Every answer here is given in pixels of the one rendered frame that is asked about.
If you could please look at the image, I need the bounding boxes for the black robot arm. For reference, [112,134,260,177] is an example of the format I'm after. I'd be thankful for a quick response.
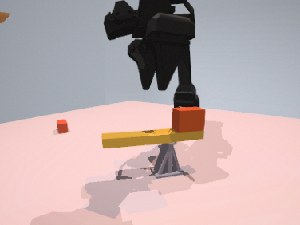
[104,0,199,108]

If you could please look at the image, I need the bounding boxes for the yellow bar with orange block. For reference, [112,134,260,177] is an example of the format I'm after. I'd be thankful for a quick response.
[101,107,206,148]

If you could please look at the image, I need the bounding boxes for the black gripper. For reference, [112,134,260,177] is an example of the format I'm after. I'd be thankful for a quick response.
[128,0,195,91]

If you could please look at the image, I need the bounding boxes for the red cube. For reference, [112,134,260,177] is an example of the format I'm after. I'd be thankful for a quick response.
[57,119,69,134]

